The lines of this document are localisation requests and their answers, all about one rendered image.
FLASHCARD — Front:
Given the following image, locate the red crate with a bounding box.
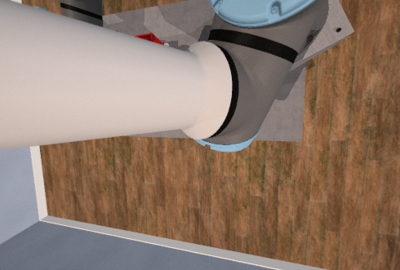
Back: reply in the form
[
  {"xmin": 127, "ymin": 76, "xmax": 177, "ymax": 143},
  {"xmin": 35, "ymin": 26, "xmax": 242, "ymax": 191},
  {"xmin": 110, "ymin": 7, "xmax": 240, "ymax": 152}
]
[{"xmin": 134, "ymin": 33, "xmax": 164, "ymax": 45}]

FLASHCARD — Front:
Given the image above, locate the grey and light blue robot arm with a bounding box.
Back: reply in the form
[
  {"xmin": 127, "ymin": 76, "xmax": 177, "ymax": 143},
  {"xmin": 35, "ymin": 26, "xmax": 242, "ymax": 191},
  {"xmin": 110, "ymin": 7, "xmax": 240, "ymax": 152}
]
[{"xmin": 0, "ymin": 0, "xmax": 328, "ymax": 152}]

